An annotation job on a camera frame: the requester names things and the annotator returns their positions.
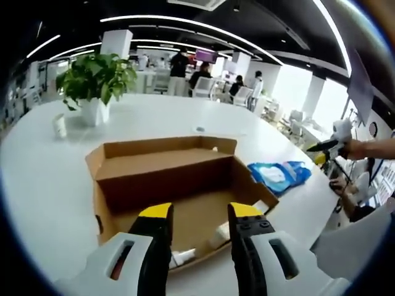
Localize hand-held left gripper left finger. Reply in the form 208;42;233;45
57;202;175;296

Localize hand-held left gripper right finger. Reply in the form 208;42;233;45
227;202;351;296

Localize white soft item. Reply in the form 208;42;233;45
209;223;231;247

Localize blue wet wipes soft pack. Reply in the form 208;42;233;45
247;162;294;197

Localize brown cardboard shoe box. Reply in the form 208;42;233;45
85;135;280;271

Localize person's right hand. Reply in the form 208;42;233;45
345;140;376;160

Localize black tripod stand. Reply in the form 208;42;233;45
325;155;352;186

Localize grey flat panel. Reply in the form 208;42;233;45
347;49;374;124

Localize white mesh office chair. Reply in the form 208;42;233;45
310;202;395;286
234;86;252;107
193;76;215;99

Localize white paper cup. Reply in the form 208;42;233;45
52;113;67;139

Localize green plant in white pot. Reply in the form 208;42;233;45
56;52;138;126

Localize ceiling air conditioner vent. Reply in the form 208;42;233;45
166;0;228;12

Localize ceiling light strips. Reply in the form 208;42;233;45
26;0;352;78

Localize purple wall screen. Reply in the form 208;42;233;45
196;48;218;62

